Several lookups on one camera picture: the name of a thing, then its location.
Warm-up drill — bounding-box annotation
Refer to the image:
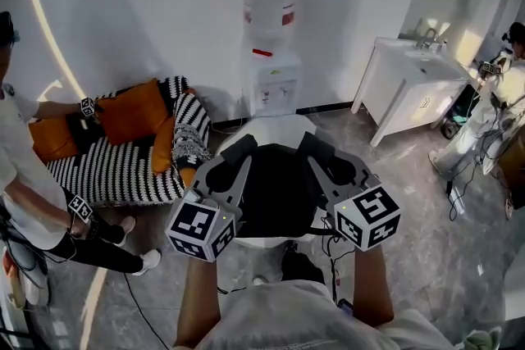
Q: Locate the black floor cable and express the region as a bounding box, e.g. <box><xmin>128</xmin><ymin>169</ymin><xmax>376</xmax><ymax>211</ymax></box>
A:
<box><xmin>446</xmin><ymin>159</ymin><xmax>486</xmax><ymax>223</ymax></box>
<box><xmin>122</xmin><ymin>272</ymin><xmax>170</xmax><ymax>346</ymax></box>

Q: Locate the light green towel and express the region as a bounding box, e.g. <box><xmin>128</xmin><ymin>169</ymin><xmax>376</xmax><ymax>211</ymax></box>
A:
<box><xmin>463</xmin><ymin>325</ymin><xmax>504</xmax><ymax>350</ymax></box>

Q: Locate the metal faucet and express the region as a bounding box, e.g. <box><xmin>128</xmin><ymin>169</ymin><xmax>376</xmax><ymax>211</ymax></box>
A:
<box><xmin>418</xmin><ymin>27</ymin><xmax>439</xmax><ymax>51</ymax></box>

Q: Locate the clear water bottle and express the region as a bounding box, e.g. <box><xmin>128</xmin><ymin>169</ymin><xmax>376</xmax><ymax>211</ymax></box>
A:
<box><xmin>240</xmin><ymin>0</ymin><xmax>301</xmax><ymax>49</ymax></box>

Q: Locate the person's right leg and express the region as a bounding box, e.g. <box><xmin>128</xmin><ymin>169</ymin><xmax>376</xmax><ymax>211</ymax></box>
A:
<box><xmin>281</xmin><ymin>239</ymin><xmax>326</xmax><ymax>284</ymax></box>

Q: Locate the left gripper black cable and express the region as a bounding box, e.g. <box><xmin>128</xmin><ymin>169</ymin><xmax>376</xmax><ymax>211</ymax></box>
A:
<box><xmin>215</xmin><ymin>280</ymin><xmax>248</xmax><ymax>297</ymax></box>

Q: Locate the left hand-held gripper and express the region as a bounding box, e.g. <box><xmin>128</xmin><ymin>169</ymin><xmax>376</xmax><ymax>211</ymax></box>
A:
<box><xmin>164</xmin><ymin>155</ymin><xmax>253</xmax><ymax>262</ymax></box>

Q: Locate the black white striped sofa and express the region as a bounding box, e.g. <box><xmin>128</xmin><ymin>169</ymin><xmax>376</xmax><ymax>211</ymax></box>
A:
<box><xmin>28</xmin><ymin>75</ymin><xmax>213</xmax><ymax>209</ymax></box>

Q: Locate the person's right forearm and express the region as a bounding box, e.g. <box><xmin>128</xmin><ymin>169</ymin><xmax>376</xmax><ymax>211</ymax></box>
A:
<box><xmin>352</xmin><ymin>245</ymin><xmax>395</xmax><ymax>328</ymax></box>

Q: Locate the green wheeled bin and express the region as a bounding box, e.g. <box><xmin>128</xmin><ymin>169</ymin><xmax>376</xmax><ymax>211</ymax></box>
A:
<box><xmin>441</xmin><ymin>110</ymin><xmax>473</xmax><ymax>141</ymax></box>

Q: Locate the small orange pillow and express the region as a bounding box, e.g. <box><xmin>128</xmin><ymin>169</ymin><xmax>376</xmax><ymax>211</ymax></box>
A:
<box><xmin>152</xmin><ymin>116</ymin><xmax>176</xmax><ymax>176</ymax></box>

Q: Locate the white round beanbag chair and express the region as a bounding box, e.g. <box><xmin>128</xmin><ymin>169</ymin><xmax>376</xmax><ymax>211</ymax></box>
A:
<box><xmin>215</xmin><ymin>113</ymin><xmax>329</xmax><ymax>250</ymax></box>

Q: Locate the black white striped blanket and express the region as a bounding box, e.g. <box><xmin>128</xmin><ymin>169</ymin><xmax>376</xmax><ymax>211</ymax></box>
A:
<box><xmin>44</xmin><ymin>75</ymin><xmax>213</xmax><ymax>207</ymax></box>

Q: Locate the white side table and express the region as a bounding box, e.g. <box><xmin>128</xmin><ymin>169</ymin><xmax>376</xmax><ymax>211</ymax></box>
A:
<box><xmin>502</xmin><ymin>253</ymin><xmax>525</xmax><ymax>321</ymax></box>

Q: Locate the black backpack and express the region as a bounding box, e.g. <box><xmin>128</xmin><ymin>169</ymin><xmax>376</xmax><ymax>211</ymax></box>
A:
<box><xmin>219</xmin><ymin>130</ymin><xmax>341</xmax><ymax>239</ymax></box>

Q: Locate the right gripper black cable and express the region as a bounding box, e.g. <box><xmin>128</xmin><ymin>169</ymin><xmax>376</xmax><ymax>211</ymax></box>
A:
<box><xmin>319</xmin><ymin>212</ymin><xmax>358</xmax><ymax>301</ymax></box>

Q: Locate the large orange cushion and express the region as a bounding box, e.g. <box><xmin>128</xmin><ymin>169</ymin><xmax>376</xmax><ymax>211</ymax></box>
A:
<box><xmin>94</xmin><ymin>78</ymin><xmax>176</xmax><ymax>148</ymax></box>

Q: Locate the person's white shirt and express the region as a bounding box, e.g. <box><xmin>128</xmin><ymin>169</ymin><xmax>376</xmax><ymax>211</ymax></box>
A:
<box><xmin>170</xmin><ymin>280</ymin><xmax>460</xmax><ymax>350</ymax></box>

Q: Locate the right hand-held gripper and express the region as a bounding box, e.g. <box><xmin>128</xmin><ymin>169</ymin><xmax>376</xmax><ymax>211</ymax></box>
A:
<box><xmin>307</xmin><ymin>152</ymin><xmax>402</xmax><ymax>252</ymax></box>

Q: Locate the person's left forearm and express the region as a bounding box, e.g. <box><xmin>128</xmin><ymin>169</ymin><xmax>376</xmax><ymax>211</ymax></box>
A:
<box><xmin>174</xmin><ymin>256</ymin><xmax>223</xmax><ymax>348</ymax></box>

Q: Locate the white sink cabinet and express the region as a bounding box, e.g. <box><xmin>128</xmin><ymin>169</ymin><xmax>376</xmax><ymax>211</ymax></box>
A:
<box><xmin>350</xmin><ymin>36</ymin><xmax>482</xmax><ymax>149</ymax></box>

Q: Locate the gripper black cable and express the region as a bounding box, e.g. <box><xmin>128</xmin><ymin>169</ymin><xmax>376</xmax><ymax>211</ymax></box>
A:
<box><xmin>215</xmin><ymin>280</ymin><xmax>248</xmax><ymax>297</ymax></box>
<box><xmin>319</xmin><ymin>212</ymin><xmax>358</xmax><ymax>301</ymax></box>

